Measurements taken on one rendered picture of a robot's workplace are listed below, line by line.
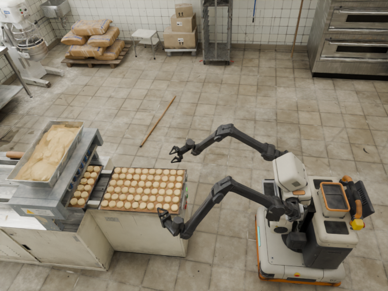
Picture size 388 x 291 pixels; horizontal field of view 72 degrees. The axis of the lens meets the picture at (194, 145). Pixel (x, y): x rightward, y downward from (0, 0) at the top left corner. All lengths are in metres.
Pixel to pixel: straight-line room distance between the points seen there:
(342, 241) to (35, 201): 1.99
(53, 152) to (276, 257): 1.90
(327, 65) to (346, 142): 1.50
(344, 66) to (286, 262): 3.43
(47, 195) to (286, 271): 1.87
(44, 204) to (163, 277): 1.31
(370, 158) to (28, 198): 3.54
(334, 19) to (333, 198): 3.04
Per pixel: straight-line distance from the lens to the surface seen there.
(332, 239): 2.09
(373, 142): 4.12
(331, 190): 2.18
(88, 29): 5.68
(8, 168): 2.79
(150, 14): 5.94
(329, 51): 4.81
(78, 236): 2.20
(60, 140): 2.11
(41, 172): 1.95
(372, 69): 5.18
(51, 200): 1.93
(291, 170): 1.74
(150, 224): 2.19
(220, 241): 2.82
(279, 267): 2.49
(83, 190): 2.26
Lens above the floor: 2.56
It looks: 46 degrees down
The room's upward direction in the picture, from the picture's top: 5 degrees counter-clockwise
